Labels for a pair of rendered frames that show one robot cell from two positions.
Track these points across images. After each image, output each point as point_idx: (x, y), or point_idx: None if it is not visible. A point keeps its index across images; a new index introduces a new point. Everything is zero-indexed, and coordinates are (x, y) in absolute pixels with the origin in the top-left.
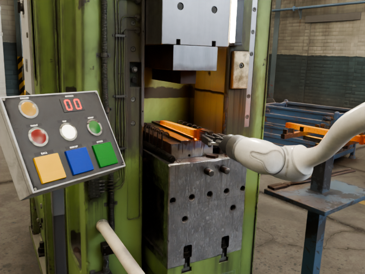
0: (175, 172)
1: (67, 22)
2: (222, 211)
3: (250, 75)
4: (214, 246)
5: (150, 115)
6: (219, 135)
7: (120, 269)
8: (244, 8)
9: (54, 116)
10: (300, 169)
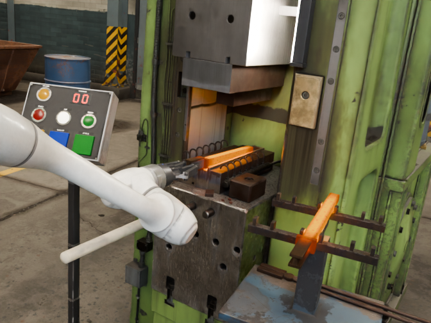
0: None
1: None
2: (210, 264)
3: (326, 111)
4: (199, 298)
5: (263, 140)
6: (187, 166)
7: None
8: (322, 14)
9: (59, 104)
10: (139, 218)
